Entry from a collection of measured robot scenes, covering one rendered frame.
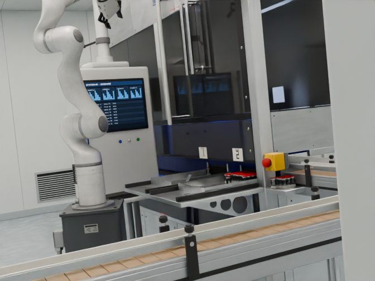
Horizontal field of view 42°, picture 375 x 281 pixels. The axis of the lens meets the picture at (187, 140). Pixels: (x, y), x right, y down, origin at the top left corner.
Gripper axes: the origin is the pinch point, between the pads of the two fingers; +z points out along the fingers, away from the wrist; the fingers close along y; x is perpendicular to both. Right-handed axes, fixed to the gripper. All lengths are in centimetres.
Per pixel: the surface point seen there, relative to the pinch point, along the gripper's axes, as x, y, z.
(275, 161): -110, -24, 20
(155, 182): -48, -45, 55
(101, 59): 22.6, -3.5, 32.4
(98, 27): 31.5, 8.7, 20.8
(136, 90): 4, -2, 52
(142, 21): 28, 39, 38
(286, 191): -119, -32, 27
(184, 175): -51, -29, 68
